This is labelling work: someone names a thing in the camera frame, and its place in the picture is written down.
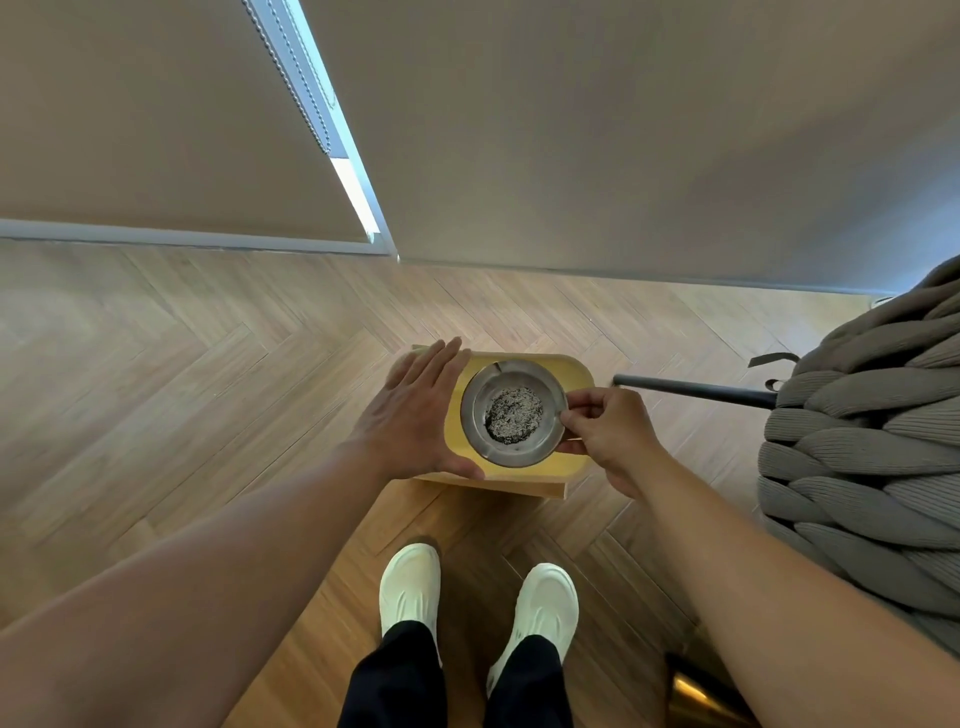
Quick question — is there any person's right forearm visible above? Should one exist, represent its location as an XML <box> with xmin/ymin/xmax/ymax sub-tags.
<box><xmin>636</xmin><ymin>448</ymin><xmax>960</xmax><ymax>728</ymax></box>

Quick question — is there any person's left forearm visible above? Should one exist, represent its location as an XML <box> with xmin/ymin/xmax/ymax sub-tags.
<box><xmin>0</xmin><ymin>441</ymin><xmax>391</xmax><ymax>728</ymax></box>

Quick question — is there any black strap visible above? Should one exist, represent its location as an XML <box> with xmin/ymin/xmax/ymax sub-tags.
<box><xmin>747</xmin><ymin>351</ymin><xmax>802</xmax><ymax>393</ymax></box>

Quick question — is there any person's left hand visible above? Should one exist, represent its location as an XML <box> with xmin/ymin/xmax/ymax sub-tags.
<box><xmin>349</xmin><ymin>337</ymin><xmax>487</xmax><ymax>482</ymax></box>

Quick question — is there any brass metal base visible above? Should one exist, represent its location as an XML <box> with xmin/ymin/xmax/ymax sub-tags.
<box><xmin>663</xmin><ymin>651</ymin><xmax>760</xmax><ymax>728</ymax></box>

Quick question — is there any person's white left shoe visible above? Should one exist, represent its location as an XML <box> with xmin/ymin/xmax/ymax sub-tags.
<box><xmin>378</xmin><ymin>543</ymin><xmax>443</xmax><ymax>669</ymax></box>

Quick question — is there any white bead chain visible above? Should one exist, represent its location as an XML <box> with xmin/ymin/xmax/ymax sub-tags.
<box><xmin>255</xmin><ymin>0</ymin><xmax>333</xmax><ymax>156</ymax></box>

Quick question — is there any grey ash pile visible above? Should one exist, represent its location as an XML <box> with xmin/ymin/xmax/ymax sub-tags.
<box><xmin>483</xmin><ymin>386</ymin><xmax>546</xmax><ymax>442</ymax></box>

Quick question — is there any person's black trouser leg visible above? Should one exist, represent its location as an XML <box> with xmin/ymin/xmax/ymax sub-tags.
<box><xmin>481</xmin><ymin>634</ymin><xmax>565</xmax><ymax>728</ymax></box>
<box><xmin>336</xmin><ymin>620</ymin><xmax>442</xmax><ymax>728</ymax></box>

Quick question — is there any person's black right trouser leg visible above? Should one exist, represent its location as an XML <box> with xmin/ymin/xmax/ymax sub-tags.
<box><xmin>481</xmin><ymin>634</ymin><xmax>565</xmax><ymax>728</ymax></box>

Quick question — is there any round metal ashtray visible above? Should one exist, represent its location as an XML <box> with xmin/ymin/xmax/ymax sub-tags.
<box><xmin>459</xmin><ymin>359</ymin><xmax>570</xmax><ymax>471</ymax></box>

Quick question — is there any yellow wooden stool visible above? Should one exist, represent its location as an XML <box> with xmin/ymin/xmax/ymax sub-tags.
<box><xmin>411</xmin><ymin>344</ymin><xmax>598</xmax><ymax>501</ymax></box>

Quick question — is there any black metal pole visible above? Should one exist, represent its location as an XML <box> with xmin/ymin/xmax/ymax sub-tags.
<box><xmin>612</xmin><ymin>373</ymin><xmax>781</xmax><ymax>411</ymax></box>

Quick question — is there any person's black left trouser leg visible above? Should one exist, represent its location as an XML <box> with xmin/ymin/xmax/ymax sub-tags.
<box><xmin>336</xmin><ymin>620</ymin><xmax>442</xmax><ymax>728</ymax></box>

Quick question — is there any person's white shoe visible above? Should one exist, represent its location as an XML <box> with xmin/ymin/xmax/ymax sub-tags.
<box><xmin>378</xmin><ymin>543</ymin><xmax>443</xmax><ymax>669</ymax></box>
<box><xmin>485</xmin><ymin>562</ymin><xmax>581</xmax><ymax>699</ymax></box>

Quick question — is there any person's right hand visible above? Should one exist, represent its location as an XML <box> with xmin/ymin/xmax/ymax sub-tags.
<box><xmin>558</xmin><ymin>387</ymin><xmax>670</xmax><ymax>501</ymax></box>

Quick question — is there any person's white right shoe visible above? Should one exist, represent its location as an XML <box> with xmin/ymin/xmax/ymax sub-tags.
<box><xmin>485</xmin><ymin>562</ymin><xmax>581</xmax><ymax>699</ymax></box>

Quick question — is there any grey chunky knit pouf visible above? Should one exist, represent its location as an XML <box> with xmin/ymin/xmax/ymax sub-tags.
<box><xmin>756</xmin><ymin>255</ymin><xmax>960</xmax><ymax>655</ymax></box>

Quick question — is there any beige roller blind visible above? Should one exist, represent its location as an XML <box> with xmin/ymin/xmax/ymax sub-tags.
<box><xmin>298</xmin><ymin>0</ymin><xmax>960</xmax><ymax>295</ymax></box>
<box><xmin>0</xmin><ymin>0</ymin><xmax>370</xmax><ymax>244</ymax></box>

